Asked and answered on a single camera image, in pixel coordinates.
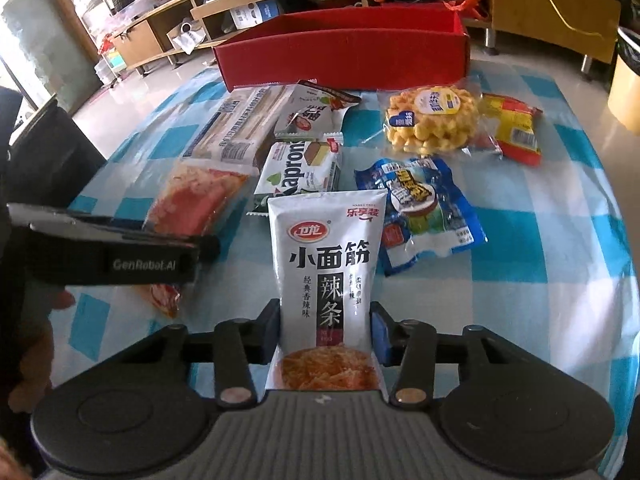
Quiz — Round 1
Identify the blue and white box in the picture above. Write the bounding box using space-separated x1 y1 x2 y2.
232 0 281 28

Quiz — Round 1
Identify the blue snack packet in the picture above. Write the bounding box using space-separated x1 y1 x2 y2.
354 156 488 277

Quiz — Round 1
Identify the red transparent snack packet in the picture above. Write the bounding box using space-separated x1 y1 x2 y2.
142 157 253 318

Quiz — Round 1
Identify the white spicy strip packet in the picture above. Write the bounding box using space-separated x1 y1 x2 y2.
264 191 390 392

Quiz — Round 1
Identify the cream trash bin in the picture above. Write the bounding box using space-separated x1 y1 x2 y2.
607 27 640 136

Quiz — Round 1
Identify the green wafer packet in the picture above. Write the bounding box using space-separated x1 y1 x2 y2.
247 137 345 217

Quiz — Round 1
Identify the white plastic bag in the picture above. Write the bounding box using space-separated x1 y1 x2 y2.
167 20 208 54

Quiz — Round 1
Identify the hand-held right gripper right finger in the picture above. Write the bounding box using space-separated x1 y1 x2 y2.
370 302 503 407

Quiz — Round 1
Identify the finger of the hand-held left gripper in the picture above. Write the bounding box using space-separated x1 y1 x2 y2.
7 203 221 263

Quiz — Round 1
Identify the person's left hand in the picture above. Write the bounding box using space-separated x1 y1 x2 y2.
12 287 76 405

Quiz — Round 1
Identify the blue checkered tablecloth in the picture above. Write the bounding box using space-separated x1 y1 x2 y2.
50 67 631 480

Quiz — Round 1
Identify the red cardboard box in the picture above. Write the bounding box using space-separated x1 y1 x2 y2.
212 2 471 92

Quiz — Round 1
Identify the wooden television stand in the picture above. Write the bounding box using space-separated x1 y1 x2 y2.
107 0 621 68

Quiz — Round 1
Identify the small white dark-ended packet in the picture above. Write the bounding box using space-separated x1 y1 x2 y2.
274 80 362 141

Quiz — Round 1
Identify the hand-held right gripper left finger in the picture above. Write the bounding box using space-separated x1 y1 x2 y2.
150 299 282 408

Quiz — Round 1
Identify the black chair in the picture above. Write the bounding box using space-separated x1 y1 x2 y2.
0 87 108 211

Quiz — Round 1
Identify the yellow waffle packet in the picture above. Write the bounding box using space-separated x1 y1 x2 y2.
377 85 503 161

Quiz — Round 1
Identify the red and yellow packet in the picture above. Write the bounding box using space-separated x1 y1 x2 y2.
477 92 543 167

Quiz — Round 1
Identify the long beige cracker packet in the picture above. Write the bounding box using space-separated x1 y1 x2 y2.
182 86 296 171

